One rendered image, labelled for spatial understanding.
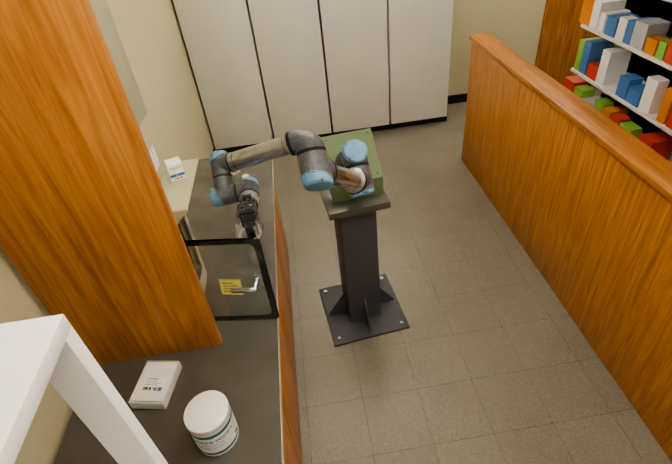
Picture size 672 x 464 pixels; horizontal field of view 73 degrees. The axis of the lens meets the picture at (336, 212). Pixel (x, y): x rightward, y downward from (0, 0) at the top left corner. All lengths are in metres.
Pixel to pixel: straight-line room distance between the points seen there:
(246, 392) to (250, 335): 0.23
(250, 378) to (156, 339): 0.37
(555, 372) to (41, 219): 2.51
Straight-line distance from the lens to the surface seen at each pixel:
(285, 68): 4.54
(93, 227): 1.48
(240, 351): 1.76
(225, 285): 1.65
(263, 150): 1.80
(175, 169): 1.62
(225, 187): 1.86
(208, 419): 1.47
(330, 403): 2.67
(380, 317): 2.96
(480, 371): 2.80
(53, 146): 1.36
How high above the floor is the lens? 2.31
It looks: 37 degrees down
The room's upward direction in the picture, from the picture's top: 7 degrees counter-clockwise
